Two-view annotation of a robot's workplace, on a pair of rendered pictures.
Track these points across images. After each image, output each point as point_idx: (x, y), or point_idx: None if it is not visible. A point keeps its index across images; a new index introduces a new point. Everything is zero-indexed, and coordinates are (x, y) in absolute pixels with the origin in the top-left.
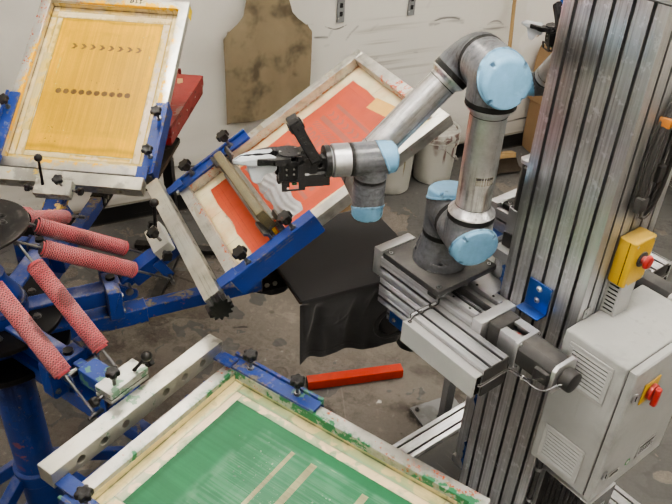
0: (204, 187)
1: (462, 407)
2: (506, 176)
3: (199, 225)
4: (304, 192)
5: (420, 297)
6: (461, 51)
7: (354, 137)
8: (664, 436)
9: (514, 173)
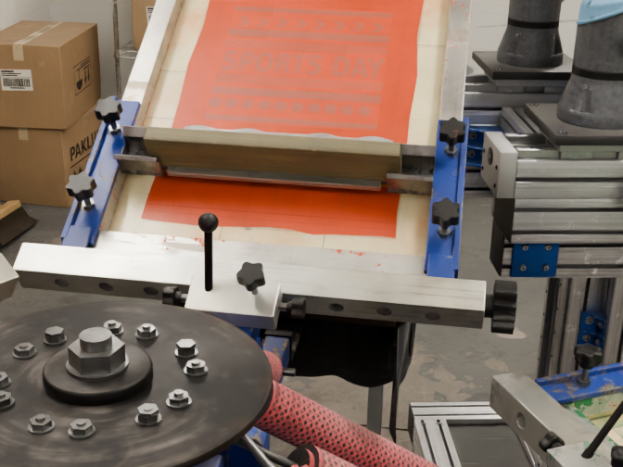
0: (118, 222)
1: (425, 440)
2: (28, 235)
3: (234, 258)
4: (359, 122)
5: (607, 182)
6: None
7: (337, 28)
8: (526, 365)
9: (31, 228)
